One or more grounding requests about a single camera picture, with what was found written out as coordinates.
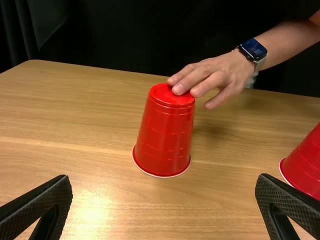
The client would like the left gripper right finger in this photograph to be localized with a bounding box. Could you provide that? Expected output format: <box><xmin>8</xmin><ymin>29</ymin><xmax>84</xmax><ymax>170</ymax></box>
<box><xmin>254</xmin><ymin>173</ymin><xmax>320</xmax><ymax>240</ymax></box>

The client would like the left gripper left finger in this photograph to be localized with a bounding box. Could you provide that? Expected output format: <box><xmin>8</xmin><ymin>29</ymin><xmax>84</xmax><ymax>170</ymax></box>
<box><xmin>0</xmin><ymin>174</ymin><xmax>73</xmax><ymax>240</ymax></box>

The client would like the red cup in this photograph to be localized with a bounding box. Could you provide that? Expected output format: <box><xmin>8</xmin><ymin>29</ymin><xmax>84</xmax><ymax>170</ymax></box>
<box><xmin>131</xmin><ymin>82</ymin><xmax>196</xmax><ymax>179</ymax></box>
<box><xmin>278</xmin><ymin>129</ymin><xmax>320</xmax><ymax>202</ymax></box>

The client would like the person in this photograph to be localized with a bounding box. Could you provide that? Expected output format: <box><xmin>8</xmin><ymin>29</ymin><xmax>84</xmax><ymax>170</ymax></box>
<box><xmin>27</xmin><ymin>0</ymin><xmax>320</xmax><ymax>111</ymax></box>

